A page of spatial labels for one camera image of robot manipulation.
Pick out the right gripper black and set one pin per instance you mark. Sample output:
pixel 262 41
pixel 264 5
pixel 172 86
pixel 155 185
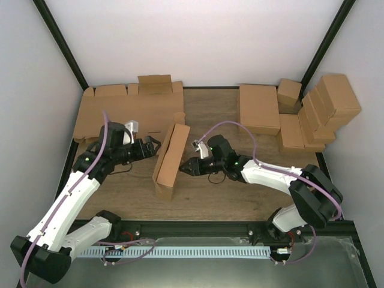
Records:
pixel 197 168

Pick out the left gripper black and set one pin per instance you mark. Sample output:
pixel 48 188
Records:
pixel 141 153

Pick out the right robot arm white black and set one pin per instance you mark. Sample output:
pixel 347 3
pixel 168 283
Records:
pixel 316 200

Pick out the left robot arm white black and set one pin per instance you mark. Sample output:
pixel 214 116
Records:
pixel 48 250

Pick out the large folded cardboard box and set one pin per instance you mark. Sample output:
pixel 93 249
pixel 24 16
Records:
pixel 258 109

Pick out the small folded box at back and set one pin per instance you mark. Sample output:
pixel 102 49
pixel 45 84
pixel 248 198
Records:
pixel 288 92

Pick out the lower folded box right stack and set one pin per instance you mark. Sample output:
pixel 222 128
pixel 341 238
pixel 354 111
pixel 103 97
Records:
pixel 314 141

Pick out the folded box stack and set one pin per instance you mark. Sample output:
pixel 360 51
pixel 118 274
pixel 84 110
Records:
pixel 337 94
pixel 316 112
pixel 314 141

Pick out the middle folded box right stack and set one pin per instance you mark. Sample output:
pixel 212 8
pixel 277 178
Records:
pixel 316 112

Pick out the top folded box right stack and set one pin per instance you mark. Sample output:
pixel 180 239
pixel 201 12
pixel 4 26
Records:
pixel 337 94

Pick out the stack of flat cardboard blanks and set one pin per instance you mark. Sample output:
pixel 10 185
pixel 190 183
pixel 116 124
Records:
pixel 152 102

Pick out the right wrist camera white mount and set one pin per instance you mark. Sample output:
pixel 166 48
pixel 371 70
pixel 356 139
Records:
pixel 201 148

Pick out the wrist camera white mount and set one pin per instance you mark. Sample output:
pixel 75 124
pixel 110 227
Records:
pixel 131 129
pixel 201 148

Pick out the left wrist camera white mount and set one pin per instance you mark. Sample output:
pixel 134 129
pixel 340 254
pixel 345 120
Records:
pixel 131 129

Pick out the light blue slotted cable duct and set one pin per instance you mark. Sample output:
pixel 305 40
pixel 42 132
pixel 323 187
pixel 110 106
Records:
pixel 227 252

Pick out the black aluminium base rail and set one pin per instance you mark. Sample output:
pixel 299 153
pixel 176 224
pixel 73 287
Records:
pixel 255 230

